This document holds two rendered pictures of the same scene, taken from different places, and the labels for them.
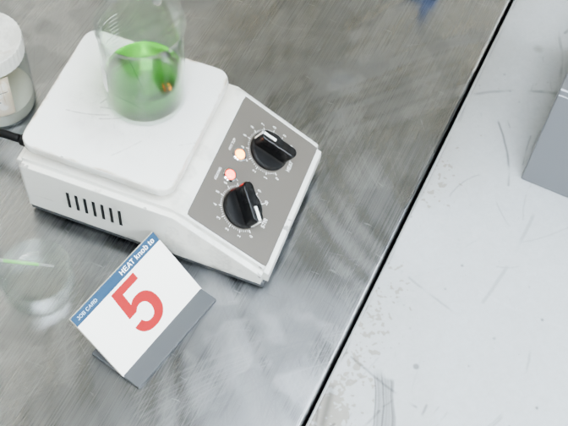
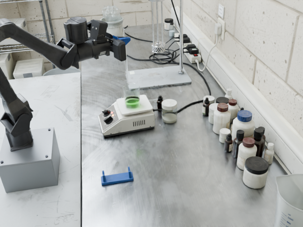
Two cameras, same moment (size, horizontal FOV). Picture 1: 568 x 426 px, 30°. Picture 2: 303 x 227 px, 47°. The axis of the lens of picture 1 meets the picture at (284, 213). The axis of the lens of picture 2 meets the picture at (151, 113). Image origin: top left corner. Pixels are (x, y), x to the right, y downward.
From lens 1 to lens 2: 1.54 m
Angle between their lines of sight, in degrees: 87
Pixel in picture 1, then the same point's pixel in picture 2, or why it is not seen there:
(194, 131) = (119, 105)
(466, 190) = (71, 147)
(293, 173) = (103, 124)
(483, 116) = (74, 161)
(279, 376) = (88, 114)
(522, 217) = not seen: hidden behind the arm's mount
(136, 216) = not seen: hidden behind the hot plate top
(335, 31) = (119, 160)
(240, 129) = (115, 116)
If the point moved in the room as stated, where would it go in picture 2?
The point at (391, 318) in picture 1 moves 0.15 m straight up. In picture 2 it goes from (74, 127) to (68, 93)
